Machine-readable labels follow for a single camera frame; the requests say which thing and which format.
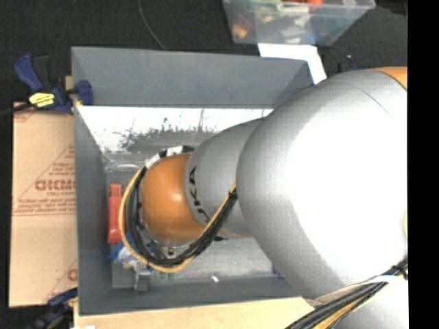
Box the blue and white crumpled packet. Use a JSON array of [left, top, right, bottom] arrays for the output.
[[108, 241, 139, 271]]

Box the red flat plastic tool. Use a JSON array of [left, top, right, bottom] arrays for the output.
[[107, 183, 123, 245]]

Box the brown cardboard board red print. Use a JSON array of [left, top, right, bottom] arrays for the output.
[[8, 101, 79, 308]]

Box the clear glass cup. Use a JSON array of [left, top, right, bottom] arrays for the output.
[[102, 153, 145, 177]]

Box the grey metal bin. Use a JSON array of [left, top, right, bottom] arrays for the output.
[[71, 46, 327, 317]]

